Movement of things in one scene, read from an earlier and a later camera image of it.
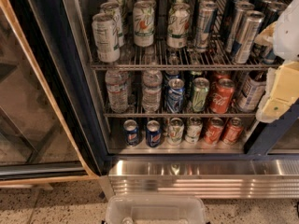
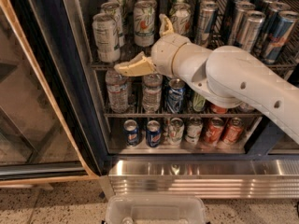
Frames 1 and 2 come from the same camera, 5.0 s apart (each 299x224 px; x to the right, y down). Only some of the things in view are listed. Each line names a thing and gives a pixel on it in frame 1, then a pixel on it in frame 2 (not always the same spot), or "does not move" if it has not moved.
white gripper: (288, 36) -> (163, 54)
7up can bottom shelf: (176, 129) does not move
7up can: (106, 37) does not move
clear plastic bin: (155, 209) does not move
